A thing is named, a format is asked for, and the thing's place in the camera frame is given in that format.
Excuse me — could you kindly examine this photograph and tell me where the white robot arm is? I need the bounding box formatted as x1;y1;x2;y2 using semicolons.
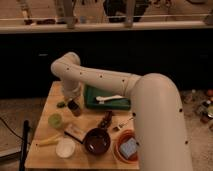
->
51;52;193;171

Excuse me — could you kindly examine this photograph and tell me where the small green object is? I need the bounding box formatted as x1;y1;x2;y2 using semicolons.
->
56;101;66;108

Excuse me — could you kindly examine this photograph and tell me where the green tray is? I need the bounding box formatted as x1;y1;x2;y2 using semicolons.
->
84;85;131;110

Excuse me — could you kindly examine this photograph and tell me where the green cup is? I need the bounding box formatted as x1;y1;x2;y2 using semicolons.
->
48;113;63;129

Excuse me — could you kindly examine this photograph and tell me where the white spoon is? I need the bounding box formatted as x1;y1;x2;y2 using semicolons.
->
95;95;124;102

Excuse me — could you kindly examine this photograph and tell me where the brown wooden block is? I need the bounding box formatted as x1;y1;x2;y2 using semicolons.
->
65;124;85;141

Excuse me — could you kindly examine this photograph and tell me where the dark brown object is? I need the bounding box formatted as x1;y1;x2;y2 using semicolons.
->
98;111;113;129

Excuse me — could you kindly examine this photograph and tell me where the dark brown pan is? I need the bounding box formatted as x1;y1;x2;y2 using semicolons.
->
64;128;111;156

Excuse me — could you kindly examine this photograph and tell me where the metal fork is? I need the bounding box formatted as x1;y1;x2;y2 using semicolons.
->
113;117;133;131

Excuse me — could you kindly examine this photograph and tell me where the black pole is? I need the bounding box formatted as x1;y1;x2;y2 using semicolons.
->
19;120;30;171

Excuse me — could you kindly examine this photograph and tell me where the orange bowl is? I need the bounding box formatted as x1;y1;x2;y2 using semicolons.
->
114;130;138;164

